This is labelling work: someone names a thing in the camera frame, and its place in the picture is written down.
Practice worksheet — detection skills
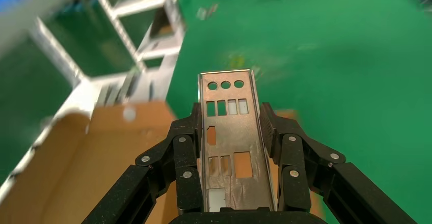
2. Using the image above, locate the brown cardboard box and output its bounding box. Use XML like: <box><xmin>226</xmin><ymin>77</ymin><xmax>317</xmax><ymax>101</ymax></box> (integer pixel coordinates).
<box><xmin>0</xmin><ymin>101</ymin><xmax>326</xmax><ymax>224</ymax></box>

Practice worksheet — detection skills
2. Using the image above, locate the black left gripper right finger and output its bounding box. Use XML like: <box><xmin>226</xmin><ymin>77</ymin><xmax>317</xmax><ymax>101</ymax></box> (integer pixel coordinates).
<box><xmin>259</xmin><ymin>102</ymin><xmax>418</xmax><ymax>224</ymax></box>

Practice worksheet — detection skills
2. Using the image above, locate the silver metal I/O shield plate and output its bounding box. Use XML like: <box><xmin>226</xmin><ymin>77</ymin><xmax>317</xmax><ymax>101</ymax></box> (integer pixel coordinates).
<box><xmin>198</xmin><ymin>69</ymin><xmax>278</xmax><ymax>213</ymax></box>

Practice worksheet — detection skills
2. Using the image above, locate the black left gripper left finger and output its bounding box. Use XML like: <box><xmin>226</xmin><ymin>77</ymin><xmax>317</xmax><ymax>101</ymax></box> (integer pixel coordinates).
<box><xmin>82</xmin><ymin>102</ymin><xmax>205</xmax><ymax>224</ymax></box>

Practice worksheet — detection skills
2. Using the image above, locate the white metal frame rack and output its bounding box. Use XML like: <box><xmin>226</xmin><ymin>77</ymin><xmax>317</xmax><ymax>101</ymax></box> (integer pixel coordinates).
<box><xmin>30</xmin><ymin>0</ymin><xmax>186</xmax><ymax>115</ymax></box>

